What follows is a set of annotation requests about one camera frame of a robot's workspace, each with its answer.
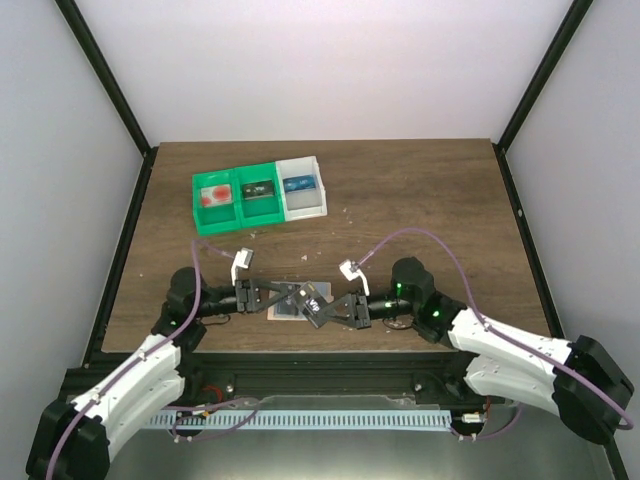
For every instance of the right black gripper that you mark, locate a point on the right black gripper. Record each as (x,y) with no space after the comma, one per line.
(360,310)

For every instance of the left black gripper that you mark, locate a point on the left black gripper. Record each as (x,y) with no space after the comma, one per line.
(248,295)

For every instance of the black vip card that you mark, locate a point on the black vip card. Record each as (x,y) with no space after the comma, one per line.
(311,304)
(286,309)

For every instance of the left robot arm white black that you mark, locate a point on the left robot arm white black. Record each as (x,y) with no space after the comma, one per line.
(79,438)

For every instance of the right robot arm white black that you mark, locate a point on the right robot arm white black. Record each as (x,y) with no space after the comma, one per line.
(578,381)

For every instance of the blue card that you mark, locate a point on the blue card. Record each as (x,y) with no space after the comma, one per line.
(299,183)

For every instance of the white card red circles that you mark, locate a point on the white card red circles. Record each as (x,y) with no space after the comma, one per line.
(216,195)

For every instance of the white bin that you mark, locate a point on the white bin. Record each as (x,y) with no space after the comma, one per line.
(306,204)

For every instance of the middle green bin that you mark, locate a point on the middle green bin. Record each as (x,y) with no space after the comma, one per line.
(263,211)

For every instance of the green bin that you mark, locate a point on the green bin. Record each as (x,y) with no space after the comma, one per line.
(263,211)
(216,220)

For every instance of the left green bin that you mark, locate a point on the left green bin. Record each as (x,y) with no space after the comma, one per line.
(216,220)

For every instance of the metal front plate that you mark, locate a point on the metal front plate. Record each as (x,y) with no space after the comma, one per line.
(537,446)

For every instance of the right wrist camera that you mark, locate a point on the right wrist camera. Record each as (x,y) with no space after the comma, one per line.
(352,271)

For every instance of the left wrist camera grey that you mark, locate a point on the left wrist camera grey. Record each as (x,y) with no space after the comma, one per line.
(241,261)

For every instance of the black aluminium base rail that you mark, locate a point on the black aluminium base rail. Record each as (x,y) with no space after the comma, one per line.
(433,377)

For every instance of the light blue slotted cable duct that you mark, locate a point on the light blue slotted cable duct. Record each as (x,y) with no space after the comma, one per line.
(403,420)

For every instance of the left side frame rail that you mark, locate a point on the left side frame rail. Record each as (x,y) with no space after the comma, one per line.
(103,315)

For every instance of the frame rail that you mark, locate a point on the frame rail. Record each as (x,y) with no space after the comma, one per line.
(103,315)
(544,293)

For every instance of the right side frame rail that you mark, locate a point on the right side frame rail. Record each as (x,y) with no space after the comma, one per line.
(544,293)

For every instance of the left black frame post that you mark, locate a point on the left black frame post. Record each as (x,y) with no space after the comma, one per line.
(93,53)

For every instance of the black frame post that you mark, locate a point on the black frame post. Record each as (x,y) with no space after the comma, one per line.
(563,36)
(93,53)

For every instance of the right black frame post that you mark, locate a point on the right black frame post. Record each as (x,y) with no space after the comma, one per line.
(563,36)

